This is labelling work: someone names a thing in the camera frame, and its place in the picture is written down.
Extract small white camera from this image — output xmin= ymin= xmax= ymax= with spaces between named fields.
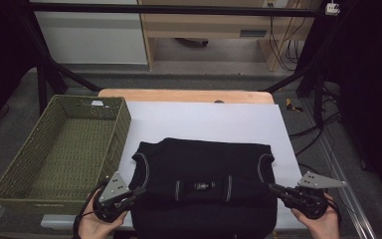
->
xmin=324 ymin=2 xmax=341 ymax=16

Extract wooden shelf frame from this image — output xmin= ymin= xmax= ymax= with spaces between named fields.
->
xmin=138 ymin=0 xmax=322 ymax=73

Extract black metal frame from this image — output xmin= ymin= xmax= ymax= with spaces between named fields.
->
xmin=16 ymin=1 xmax=346 ymax=128

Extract looped black floor cable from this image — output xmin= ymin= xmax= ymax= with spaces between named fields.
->
xmin=297 ymin=161 xmax=317 ymax=173

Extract white foam board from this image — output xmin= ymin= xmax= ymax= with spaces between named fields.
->
xmin=40 ymin=101 xmax=321 ymax=232

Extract black knit sweater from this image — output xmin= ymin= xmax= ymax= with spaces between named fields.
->
xmin=127 ymin=137 xmax=279 ymax=239

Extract hanging black cables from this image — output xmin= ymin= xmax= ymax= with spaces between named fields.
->
xmin=268 ymin=14 xmax=304 ymax=73

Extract white cabinet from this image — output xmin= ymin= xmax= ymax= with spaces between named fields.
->
xmin=33 ymin=0 xmax=148 ymax=66

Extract green woven basket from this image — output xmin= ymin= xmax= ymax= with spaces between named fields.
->
xmin=0 ymin=95 xmax=132 ymax=217

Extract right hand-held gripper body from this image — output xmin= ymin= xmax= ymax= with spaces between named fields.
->
xmin=286 ymin=170 xmax=347 ymax=220

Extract person's left hand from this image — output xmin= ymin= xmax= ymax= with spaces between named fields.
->
xmin=78 ymin=192 xmax=128 ymax=239

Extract person's right hand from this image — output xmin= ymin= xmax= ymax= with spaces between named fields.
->
xmin=290 ymin=192 xmax=341 ymax=239

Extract black curtain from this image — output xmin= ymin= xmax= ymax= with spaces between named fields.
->
xmin=324 ymin=0 xmax=382 ymax=203
xmin=0 ymin=0 xmax=39 ymax=133

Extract right hand-held gripper cable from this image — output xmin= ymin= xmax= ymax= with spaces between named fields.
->
xmin=326 ymin=198 xmax=343 ymax=227

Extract yellow and black tape piece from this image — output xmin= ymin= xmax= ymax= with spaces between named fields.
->
xmin=285 ymin=98 xmax=304 ymax=114

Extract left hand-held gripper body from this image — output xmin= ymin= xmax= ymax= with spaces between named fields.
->
xmin=93 ymin=171 xmax=137 ymax=223

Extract light wooden table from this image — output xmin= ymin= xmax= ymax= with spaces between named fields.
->
xmin=97 ymin=88 xmax=276 ymax=105

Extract black floor cables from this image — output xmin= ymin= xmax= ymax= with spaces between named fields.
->
xmin=287 ymin=111 xmax=342 ymax=157

